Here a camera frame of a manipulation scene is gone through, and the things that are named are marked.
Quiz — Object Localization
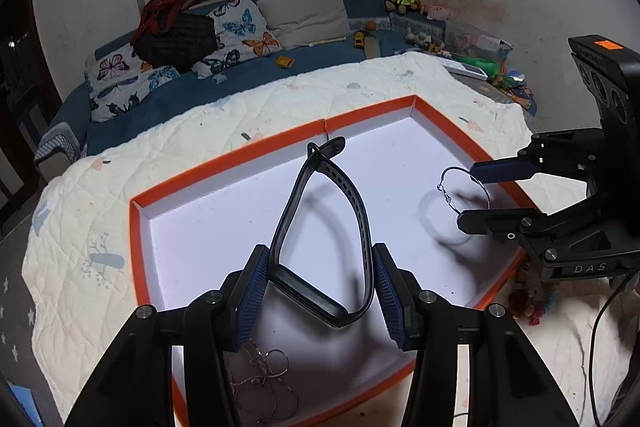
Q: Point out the clear plastic storage box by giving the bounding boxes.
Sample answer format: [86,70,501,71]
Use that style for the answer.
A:
[444,22,514,64]

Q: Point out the green toy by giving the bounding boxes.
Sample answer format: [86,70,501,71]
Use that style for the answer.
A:
[454,55,502,76]

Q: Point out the black quilted bag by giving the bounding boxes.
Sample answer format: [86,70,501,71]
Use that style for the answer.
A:
[134,12,219,70]

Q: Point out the black cable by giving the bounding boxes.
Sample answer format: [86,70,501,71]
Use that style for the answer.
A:
[592,274,637,427]

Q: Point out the small butterfly print pillow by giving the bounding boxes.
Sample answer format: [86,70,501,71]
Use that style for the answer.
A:
[84,46,182,124]

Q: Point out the red cloth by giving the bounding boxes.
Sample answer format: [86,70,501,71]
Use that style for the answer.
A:
[132,0,202,46]

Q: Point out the colourful hair ties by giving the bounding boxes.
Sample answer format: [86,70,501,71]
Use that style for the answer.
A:
[509,263,557,327]

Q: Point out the grey star rug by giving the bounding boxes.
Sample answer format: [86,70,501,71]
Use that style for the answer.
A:
[0,207,66,427]

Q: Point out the silver wire jewelry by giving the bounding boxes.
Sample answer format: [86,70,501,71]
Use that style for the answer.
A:
[224,346,301,426]

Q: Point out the orange rimmed white tray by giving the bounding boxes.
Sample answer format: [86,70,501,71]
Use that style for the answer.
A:
[129,94,544,427]

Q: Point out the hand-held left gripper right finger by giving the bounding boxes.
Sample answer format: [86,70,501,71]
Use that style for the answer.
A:
[372,243,581,427]

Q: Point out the white quilted blanket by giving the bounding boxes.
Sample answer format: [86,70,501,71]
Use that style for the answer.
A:
[22,51,640,427]

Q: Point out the large butterfly print pillow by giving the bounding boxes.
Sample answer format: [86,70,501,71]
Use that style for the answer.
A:
[191,0,282,80]

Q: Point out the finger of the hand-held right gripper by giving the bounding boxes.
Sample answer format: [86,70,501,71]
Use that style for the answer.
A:
[470,129,603,186]
[456,194,621,268]

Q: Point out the silver hoop earring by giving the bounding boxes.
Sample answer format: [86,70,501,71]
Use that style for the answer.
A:
[436,167,494,216]

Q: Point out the blue bed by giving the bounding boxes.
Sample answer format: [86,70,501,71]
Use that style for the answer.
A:
[34,0,539,182]

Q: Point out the beige pillow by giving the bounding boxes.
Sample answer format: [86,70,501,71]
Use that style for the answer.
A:
[256,0,351,50]

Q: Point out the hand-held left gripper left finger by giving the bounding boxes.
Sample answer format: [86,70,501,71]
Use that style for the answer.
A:
[65,244,273,427]

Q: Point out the black rubber watch band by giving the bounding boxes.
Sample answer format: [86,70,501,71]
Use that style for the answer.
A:
[268,136,376,329]

